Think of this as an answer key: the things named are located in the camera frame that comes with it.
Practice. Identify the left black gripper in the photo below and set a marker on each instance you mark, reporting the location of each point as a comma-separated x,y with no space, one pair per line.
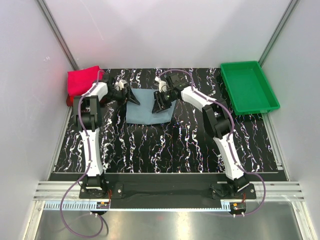
129,97

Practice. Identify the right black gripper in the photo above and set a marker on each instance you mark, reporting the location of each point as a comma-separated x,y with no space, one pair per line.
159,105

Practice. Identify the grey blue t shirt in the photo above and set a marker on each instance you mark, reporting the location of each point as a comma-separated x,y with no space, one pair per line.
142,114

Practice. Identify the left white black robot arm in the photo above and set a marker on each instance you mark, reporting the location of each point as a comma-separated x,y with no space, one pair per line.
87,117

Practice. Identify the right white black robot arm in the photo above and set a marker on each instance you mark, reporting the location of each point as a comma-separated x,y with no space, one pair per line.
217,121

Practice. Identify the folded pink t shirt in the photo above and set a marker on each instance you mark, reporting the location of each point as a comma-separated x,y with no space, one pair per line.
80,81

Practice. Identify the green plastic tray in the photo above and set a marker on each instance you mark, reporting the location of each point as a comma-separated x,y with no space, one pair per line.
248,88

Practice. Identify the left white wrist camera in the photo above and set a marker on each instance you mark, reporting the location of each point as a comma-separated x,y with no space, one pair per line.
121,84

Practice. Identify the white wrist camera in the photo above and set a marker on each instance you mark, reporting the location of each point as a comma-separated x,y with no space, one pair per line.
161,84
121,84

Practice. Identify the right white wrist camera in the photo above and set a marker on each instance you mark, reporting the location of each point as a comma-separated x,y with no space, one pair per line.
161,84

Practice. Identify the black mounting base plate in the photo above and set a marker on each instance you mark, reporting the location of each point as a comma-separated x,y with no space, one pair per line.
214,190

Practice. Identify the aluminium frame rail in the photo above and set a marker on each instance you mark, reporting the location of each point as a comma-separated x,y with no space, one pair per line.
271,191

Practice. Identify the white slotted cable duct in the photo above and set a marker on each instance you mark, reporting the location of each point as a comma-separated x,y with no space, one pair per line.
116,205

